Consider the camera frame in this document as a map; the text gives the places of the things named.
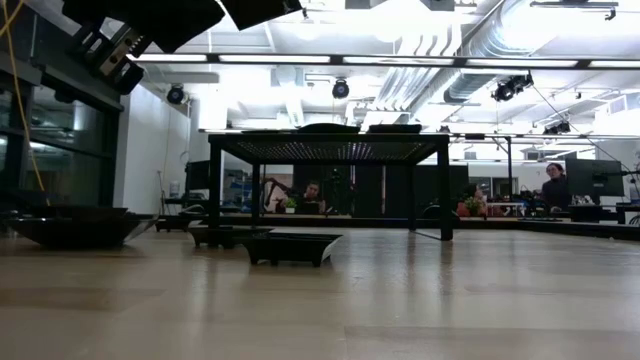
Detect small black square plate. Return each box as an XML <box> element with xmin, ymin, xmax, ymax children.
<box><xmin>242</xmin><ymin>231</ymin><xmax>344</xmax><ymax>268</ymax></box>
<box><xmin>187</xmin><ymin>224</ymin><xmax>275</xmax><ymax>250</ymax></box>
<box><xmin>153</xmin><ymin>214</ymin><xmax>190</xmax><ymax>233</ymax></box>

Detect yellow extension cable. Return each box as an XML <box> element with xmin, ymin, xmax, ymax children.
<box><xmin>0</xmin><ymin>0</ymin><xmax>51</xmax><ymax>207</ymax></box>

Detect overhead light bar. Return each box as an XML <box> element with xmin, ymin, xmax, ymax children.
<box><xmin>127</xmin><ymin>51</ymin><xmax>640</xmax><ymax>71</ymax></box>

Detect black perforated metal rack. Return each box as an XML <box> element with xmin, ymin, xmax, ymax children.
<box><xmin>207</xmin><ymin>130</ymin><xmax>455</xmax><ymax>243</ymax></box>

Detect person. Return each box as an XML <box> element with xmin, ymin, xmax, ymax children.
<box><xmin>541</xmin><ymin>161</ymin><xmax>576</xmax><ymax>212</ymax></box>
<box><xmin>294</xmin><ymin>179</ymin><xmax>327</xmax><ymax>216</ymax></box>

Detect black computer monitor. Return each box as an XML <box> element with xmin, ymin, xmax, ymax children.
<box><xmin>184</xmin><ymin>159</ymin><xmax>211</xmax><ymax>192</ymax></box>
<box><xmin>565</xmin><ymin>157</ymin><xmax>626</xmax><ymax>198</ymax></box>

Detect black partition panels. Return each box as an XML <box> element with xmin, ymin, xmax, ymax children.
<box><xmin>292</xmin><ymin>163</ymin><xmax>471</xmax><ymax>219</ymax></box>

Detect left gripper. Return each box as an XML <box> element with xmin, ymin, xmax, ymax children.
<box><xmin>62</xmin><ymin>0</ymin><xmax>226</xmax><ymax>97</ymax></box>

